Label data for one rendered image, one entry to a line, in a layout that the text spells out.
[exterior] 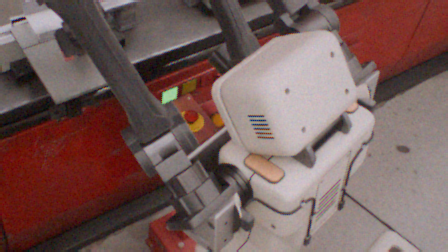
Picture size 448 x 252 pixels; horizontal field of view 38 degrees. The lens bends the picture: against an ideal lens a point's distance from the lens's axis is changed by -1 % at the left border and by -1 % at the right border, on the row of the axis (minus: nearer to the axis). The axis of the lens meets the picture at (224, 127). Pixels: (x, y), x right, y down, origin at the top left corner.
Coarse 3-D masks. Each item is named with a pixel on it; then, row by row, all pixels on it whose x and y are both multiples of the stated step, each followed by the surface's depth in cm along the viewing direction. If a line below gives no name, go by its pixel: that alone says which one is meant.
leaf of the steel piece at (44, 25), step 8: (48, 8) 160; (32, 16) 157; (40, 16) 158; (48, 16) 158; (56, 16) 158; (32, 24) 156; (40, 24) 156; (48, 24) 156; (56, 24) 157; (40, 32) 154; (48, 32) 152; (40, 40) 153
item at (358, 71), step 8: (344, 48) 129; (344, 56) 128; (352, 56) 130; (352, 64) 128; (360, 64) 135; (368, 64) 131; (352, 72) 128; (360, 72) 129; (368, 72) 130; (360, 80) 129
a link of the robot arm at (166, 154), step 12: (168, 132) 106; (144, 144) 106; (156, 144) 106; (168, 144) 106; (156, 156) 106; (168, 156) 106; (180, 156) 105; (156, 168) 105; (168, 168) 105; (180, 168) 106
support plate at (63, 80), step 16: (16, 32) 154; (32, 32) 154; (32, 48) 151; (48, 48) 152; (32, 64) 148; (48, 64) 149; (64, 64) 149; (80, 64) 150; (48, 80) 146; (64, 80) 146; (80, 80) 147; (96, 80) 148; (64, 96) 143
